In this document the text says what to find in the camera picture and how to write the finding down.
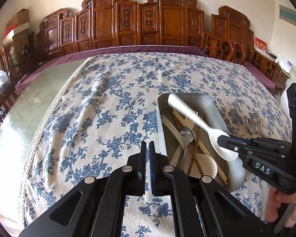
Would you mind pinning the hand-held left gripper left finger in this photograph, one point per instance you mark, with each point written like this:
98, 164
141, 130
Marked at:
141, 167

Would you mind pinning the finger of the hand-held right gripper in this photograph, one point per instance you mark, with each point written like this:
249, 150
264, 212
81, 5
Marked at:
228, 143
246, 140

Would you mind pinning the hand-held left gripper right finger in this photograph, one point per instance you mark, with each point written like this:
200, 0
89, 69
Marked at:
152, 165

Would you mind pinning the white ceramic soup spoon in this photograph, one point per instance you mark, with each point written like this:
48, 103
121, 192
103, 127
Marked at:
204, 164

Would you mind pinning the metal tray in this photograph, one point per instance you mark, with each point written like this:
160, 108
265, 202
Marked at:
212, 108

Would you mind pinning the large metal spoon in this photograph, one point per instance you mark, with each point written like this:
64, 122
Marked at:
186, 134

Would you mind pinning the light bamboo chopstick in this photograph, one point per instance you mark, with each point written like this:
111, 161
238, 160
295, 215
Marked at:
178, 119

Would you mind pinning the large white plastic spoon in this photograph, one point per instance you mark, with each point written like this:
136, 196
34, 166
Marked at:
185, 106

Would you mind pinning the person's right hand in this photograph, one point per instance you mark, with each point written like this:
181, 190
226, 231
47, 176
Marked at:
273, 205

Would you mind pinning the small metal spoon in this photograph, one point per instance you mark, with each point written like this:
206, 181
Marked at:
250, 126
257, 126

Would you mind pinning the cream plastic knife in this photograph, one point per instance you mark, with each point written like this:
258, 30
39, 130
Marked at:
170, 128

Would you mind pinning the cream plastic fork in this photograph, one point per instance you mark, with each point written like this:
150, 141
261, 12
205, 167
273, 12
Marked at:
190, 124

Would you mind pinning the purple armchair cushion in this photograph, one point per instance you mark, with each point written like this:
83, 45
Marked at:
256, 72

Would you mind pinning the wooden side table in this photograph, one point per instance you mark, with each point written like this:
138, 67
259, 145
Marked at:
283, 77

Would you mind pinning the blue floral tablecloth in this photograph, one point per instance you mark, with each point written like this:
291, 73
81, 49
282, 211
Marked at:
108, 91

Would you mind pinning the white box with blue print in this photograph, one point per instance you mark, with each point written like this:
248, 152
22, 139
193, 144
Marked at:
287, 65

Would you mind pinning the carved wooden armchair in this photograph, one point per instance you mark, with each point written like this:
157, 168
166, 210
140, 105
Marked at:
234, 27

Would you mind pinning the purple bench cushion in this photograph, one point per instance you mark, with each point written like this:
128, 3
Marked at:
138, 48

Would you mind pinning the carved wooden bench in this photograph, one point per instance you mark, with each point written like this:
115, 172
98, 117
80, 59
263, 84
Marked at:
103, 22

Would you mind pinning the cardboard box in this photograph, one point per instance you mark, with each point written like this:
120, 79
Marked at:
18, 17

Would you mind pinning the green wall sign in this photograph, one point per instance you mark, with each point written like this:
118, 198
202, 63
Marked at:
289, 16

